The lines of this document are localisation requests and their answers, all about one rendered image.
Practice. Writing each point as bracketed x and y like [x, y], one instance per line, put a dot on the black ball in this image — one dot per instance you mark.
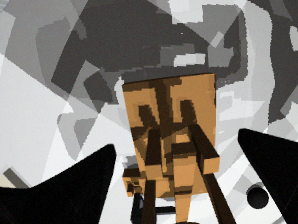
[257, 198]

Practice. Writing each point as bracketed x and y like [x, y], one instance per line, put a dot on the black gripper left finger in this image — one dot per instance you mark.
[75, 196]

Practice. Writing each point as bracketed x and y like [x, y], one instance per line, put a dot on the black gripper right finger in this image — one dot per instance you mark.
[275, 160]

